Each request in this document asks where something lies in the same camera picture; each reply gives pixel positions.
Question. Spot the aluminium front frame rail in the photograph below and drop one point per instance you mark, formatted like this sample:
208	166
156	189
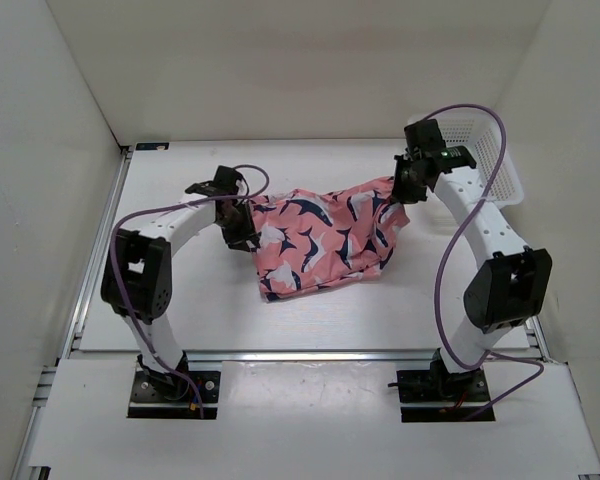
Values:
297	355

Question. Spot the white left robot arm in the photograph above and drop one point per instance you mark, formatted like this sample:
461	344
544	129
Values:
137	280

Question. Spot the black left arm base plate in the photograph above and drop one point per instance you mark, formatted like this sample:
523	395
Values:
146	401

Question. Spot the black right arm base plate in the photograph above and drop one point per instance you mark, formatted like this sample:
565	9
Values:
434	395

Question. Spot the aluminium left frame rail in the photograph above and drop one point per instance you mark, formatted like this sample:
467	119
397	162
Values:
73	326

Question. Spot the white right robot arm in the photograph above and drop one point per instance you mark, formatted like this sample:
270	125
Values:
511	279

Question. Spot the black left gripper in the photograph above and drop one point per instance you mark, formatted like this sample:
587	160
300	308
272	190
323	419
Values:
247	233

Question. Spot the white perforated plastic basket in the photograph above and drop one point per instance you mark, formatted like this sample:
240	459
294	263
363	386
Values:
479	133

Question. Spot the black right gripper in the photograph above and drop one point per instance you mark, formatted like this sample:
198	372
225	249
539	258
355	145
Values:
399	194

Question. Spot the pink shark print shorts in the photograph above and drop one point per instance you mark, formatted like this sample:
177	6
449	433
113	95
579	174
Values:
310	242

